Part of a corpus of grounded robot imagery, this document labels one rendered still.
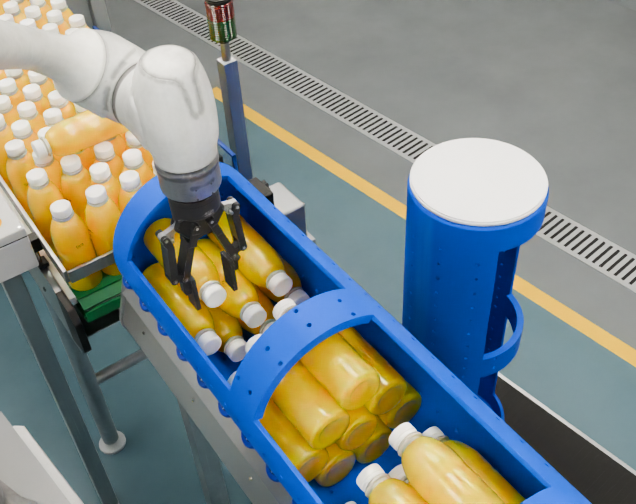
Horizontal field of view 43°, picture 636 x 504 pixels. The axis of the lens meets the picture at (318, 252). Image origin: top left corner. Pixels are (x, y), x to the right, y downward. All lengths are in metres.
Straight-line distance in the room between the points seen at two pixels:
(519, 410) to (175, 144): 1.56
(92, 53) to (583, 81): 3.12
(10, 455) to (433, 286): 0.90
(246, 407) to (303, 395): 0.08
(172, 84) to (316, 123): 2.63
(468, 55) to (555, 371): 1.93
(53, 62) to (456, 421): 0.76
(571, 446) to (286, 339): 1.37
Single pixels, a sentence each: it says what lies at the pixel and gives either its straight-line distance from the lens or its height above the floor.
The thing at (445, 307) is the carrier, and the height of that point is 0.79.
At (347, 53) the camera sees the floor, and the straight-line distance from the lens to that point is 4.15.
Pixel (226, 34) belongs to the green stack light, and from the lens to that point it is 1.91.
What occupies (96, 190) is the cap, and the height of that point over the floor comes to 1.10.
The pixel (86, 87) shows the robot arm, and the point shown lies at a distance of 1.15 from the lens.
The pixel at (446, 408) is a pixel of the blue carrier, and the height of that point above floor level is 1.06.
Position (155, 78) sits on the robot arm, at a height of 1.55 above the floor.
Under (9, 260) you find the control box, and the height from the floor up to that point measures 1.04.
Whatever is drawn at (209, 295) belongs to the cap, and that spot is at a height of 1.13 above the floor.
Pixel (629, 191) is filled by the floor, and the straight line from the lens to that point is 3.41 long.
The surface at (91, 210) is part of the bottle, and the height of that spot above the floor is 1.07.
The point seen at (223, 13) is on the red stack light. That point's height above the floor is 1.23.
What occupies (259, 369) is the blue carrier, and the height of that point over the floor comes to 1.19.
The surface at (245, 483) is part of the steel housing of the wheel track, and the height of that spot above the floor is 0.86.
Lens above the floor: 2.08
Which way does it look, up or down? 44 degrees down
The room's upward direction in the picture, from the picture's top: 4 degrees counter-clockwise
